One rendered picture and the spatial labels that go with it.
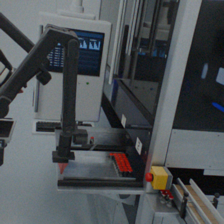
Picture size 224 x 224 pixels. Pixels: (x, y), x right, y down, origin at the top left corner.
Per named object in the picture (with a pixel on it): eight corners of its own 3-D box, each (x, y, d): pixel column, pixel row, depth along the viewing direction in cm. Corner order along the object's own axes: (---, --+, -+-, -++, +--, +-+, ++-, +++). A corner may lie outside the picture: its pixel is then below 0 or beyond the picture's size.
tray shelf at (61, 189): (125, 133, 213) (125, 130, 212) (159, 194, 148) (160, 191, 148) (54, 129, 202) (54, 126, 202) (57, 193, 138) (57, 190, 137)
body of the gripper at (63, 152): (74, 161, 143) (76, 147, 140) (51, 161, 140) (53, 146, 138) (73, 155, 149) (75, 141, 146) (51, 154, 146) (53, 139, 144)
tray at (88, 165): (122, 158, 173) (123, 152, 172) (134, 184, 149) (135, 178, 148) (61, 155, 166) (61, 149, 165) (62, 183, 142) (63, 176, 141)
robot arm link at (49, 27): (50, 12, 118) (54, 20, 110) (79, 35, 125) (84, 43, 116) (-17, 100, 128) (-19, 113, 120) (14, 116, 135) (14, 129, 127)
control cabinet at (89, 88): (95, 114, 257) (108, 15, 233) (99, 123, 240) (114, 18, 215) (32, 110, 245) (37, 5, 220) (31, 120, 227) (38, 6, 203)
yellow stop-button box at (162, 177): (163, 180, 142) (166, 166, 139) (169, 190, 135) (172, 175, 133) (147, 180, 140) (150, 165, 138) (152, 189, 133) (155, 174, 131)
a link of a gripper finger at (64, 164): (66, 177, 145) (68, 159, 142) (50, 177, 143) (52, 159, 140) (65, 169, 151) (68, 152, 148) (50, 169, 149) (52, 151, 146)
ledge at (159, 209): (173, 197, 148) (174, 194, 147) (185, 217, 136) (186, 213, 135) (145, 197, 144) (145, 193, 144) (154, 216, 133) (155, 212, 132)
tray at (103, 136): (127, 133, 208) (128, 128, 206) (138, 152, 184) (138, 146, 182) (77, 131, 200) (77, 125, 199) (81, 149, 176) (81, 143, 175)
